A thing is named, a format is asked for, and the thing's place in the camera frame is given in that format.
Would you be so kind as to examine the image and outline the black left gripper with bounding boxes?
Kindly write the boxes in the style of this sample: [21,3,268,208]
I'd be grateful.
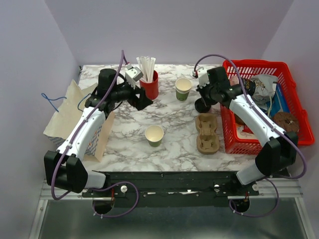
[111,79,154,111]

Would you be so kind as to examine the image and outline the checkered paper takeout bag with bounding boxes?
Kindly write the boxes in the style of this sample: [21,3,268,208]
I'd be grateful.
[43,80,115,162]

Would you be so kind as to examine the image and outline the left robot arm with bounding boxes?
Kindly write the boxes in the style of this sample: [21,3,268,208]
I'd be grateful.
[44,65,153,197]

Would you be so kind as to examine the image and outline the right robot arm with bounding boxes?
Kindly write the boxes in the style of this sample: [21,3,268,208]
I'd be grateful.
[196,67,298,195]

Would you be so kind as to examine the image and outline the black lid stack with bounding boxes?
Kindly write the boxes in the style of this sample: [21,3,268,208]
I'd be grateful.
[194,98,211,114]

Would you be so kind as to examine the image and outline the red plastic straw holder cup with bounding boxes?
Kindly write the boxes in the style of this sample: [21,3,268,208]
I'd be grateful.
[140,70,159,100]

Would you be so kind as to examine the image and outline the white wrapped straws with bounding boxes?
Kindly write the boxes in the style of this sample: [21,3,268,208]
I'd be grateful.
[136,56,156,83]

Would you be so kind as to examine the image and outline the dark printed cup in basket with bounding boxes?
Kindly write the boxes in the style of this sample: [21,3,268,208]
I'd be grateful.
[229,76,256,96]

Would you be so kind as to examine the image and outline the brown pulp cup carrier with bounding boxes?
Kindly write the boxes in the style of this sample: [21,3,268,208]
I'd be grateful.
[195,113,220,154]

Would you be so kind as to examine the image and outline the red plastic basket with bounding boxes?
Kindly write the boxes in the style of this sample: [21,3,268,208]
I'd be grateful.
[220,59,315,155]

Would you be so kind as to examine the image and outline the crumpled silver snack bag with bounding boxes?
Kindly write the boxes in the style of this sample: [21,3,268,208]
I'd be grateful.
[250,74,278,110]

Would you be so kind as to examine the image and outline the blue package in basket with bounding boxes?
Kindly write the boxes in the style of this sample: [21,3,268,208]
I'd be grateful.
[269,83,290,117]

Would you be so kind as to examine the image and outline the brown round cake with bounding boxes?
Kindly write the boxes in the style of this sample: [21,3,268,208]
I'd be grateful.
[272,112,300,133]

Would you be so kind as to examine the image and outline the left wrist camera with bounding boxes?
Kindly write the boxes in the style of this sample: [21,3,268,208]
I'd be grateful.
[125,64,143,89]

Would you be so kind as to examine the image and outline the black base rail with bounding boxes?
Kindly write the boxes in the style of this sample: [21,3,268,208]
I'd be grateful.
[82,171,259,208]

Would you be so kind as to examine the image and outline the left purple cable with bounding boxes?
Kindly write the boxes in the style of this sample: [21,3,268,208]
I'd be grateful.
[50,49,140,219]

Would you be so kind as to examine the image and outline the aluminium frame rail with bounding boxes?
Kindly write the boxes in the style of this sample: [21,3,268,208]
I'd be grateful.
[39,178,303,200]

